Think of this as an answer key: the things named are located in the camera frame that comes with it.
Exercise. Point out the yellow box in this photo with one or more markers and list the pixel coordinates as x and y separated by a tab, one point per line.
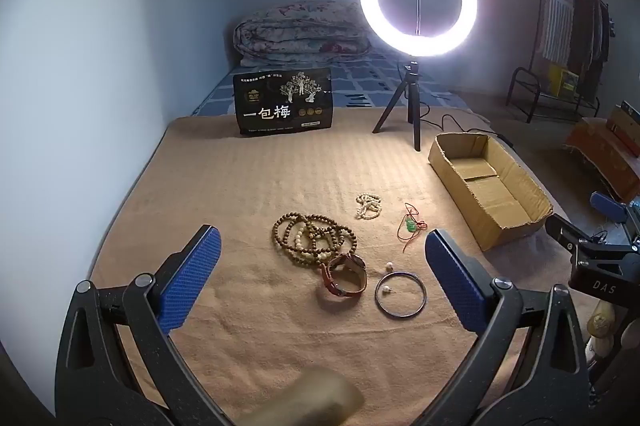
562	79

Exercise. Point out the brown box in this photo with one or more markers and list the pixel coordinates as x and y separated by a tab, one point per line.
625	124

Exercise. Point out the black tripod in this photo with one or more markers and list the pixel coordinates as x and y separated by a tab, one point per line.
413	106

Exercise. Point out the dark hanging clothes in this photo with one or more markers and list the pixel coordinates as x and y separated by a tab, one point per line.
590	36

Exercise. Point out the pearl earring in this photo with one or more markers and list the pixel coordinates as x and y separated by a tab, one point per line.
385	290

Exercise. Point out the black metal shoe rack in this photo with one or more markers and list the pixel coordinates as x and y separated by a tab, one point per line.
530	99

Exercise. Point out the folded floral quilt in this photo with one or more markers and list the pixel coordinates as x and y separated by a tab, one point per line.
300	31

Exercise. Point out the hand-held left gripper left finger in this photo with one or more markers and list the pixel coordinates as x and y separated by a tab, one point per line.
190	276

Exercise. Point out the cardboard box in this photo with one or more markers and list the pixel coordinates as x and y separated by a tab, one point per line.
487	186

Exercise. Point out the striped hanging cloth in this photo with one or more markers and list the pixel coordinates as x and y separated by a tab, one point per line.
557	6

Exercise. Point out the black snack bag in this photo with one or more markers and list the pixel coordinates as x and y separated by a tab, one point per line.
280	106

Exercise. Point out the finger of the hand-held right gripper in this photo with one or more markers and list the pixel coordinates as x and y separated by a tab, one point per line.
570	231
607	205

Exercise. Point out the thin metal bangle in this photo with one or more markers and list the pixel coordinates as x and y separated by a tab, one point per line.
382	306

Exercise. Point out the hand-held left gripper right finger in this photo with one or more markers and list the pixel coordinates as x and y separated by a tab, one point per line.
455	276

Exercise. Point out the person's right hand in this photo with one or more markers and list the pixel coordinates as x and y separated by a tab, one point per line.
600	321

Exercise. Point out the blurred tan object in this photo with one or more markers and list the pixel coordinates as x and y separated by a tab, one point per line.
325	398

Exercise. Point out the blue checked bedsheet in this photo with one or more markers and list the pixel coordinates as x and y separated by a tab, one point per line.
360	81

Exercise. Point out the brown wooden bead strand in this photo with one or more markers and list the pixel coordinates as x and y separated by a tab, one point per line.
320	238

